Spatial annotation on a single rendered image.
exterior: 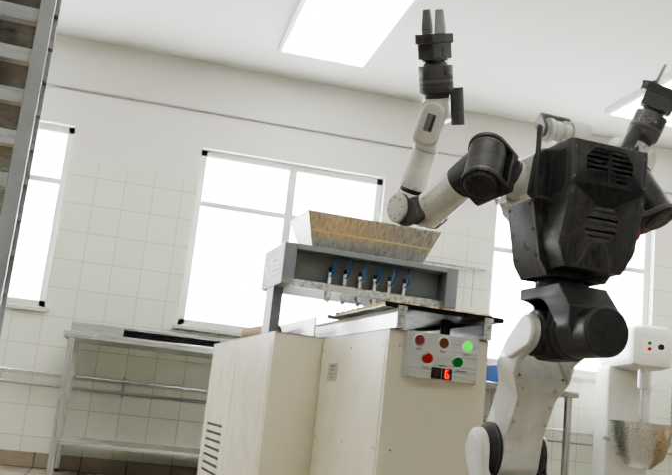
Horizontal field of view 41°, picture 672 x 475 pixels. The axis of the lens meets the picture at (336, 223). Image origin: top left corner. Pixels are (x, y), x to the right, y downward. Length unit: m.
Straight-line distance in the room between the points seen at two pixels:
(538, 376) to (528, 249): 0.31
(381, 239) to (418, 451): 1.07
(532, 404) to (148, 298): 4.50
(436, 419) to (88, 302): 4.02
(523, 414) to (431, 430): 0.59
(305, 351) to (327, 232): 0.47
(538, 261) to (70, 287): 4.73
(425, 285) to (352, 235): 0.37
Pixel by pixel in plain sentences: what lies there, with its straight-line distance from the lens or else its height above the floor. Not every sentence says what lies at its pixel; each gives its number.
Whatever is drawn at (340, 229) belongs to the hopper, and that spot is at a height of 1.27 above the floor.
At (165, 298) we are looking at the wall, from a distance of 6.48.
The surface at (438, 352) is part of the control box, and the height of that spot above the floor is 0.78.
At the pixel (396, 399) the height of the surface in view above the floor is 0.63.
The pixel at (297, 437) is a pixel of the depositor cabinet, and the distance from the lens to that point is 3.40.
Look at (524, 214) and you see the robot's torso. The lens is 2.19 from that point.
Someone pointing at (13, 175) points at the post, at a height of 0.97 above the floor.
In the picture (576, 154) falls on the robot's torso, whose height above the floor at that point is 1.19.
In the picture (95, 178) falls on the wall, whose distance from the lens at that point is 6.61.
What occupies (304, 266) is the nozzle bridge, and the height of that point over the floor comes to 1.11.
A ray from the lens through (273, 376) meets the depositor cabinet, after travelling 3.37.
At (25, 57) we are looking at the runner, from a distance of 2.03.
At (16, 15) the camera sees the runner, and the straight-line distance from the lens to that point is 2.06.
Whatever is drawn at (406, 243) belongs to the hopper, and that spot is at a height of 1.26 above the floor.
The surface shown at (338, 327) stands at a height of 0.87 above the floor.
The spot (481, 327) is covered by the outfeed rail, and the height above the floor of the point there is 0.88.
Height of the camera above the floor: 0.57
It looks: 12 degrees up
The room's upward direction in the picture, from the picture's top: 6 degrees clockwise
